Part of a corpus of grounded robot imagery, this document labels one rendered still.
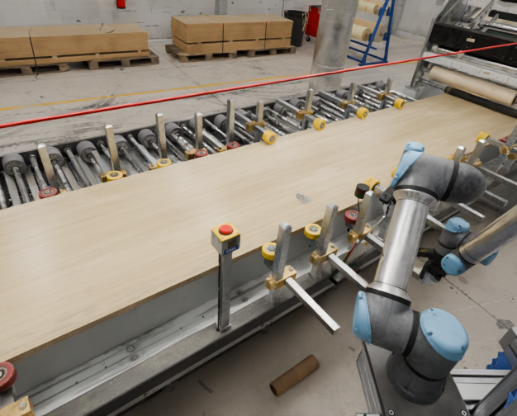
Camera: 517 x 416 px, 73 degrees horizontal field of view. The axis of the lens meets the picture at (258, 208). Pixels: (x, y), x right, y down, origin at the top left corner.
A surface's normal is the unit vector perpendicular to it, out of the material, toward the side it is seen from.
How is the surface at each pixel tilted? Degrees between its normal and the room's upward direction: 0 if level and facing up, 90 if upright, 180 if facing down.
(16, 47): 90
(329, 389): 0
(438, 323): 7
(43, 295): 0
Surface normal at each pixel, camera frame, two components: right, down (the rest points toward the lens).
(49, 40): 0.54, 0.54
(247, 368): 0.07, -0.79
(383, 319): -0.18, -0.28
